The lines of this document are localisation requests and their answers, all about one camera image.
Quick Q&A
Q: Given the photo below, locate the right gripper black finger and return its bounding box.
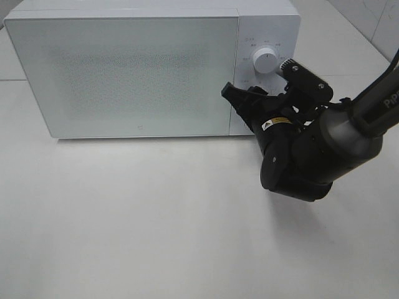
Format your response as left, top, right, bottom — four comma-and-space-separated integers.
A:
221, 82, 262, 133
279, 59, 333, 102

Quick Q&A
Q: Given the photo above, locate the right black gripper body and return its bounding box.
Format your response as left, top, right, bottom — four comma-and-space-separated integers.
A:
243, 86, 330, 154

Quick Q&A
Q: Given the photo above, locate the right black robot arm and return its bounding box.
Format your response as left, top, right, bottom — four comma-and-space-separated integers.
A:
221, 57, 398, 202

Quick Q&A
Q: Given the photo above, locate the upper white power knob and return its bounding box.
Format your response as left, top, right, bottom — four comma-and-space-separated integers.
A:
252, 45, 278, 74

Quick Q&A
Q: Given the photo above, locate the white microwave oven body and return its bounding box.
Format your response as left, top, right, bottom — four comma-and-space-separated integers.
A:
3, 4, 300, 138

